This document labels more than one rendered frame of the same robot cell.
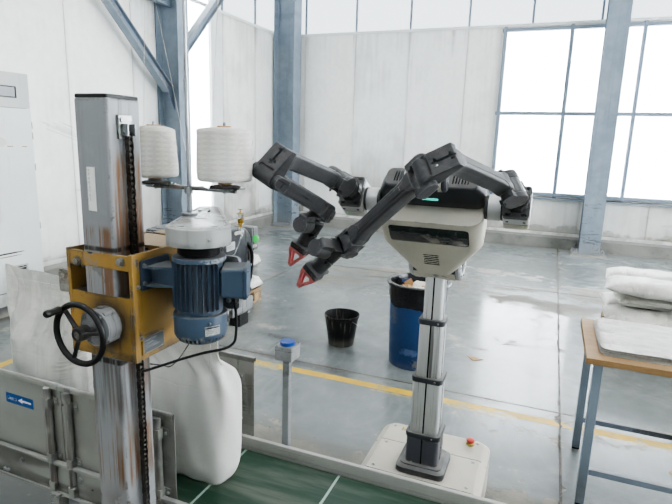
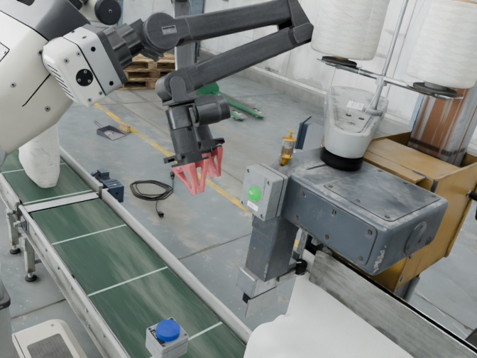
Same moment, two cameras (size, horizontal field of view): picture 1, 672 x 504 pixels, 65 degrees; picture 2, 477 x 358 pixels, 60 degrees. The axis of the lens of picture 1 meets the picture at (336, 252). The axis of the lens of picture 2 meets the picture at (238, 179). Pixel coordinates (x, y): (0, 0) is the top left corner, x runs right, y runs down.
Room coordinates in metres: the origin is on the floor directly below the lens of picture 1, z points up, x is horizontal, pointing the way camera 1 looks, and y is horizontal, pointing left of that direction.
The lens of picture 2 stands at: (2.72, 0.59, 1.65)
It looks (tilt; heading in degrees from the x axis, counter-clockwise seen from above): 25 degrees down; 203
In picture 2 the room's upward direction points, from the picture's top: 10 degrees clockwise
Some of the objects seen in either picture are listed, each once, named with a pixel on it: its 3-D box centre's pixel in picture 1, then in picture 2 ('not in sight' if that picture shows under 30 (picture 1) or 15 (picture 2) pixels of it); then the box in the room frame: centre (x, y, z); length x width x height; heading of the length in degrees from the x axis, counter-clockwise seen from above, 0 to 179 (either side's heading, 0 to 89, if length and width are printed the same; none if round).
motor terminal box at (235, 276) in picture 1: (236, 283); (310, 138); (1.47, 0.28, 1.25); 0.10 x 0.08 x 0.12; 3
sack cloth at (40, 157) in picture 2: not in sight; (35, 118); (1.08, -1.47, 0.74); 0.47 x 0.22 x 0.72; 66
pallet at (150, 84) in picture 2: not in sight; (140, 77); (-2.60, -3.64, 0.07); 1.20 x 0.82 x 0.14; 156
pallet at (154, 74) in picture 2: not in sight; (141, 68); (-2.62, -3.64, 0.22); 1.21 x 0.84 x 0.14; 158
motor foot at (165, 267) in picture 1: (167, 273); not in sight; (1.46, 0.48, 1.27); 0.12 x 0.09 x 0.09; 158
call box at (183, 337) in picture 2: (287, 351); (167, 340); (2.05, 0.19, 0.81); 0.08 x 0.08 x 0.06; 68
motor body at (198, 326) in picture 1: (200, 297); not in sight; (1.47, 0.39, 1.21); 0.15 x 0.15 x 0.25
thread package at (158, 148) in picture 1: (154, 151); (451, 43); (1.70, 0.58, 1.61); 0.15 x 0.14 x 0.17; 68
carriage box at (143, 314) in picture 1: (141, 291); (401, 202); (1.58, 0.60, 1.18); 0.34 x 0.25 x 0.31; 158
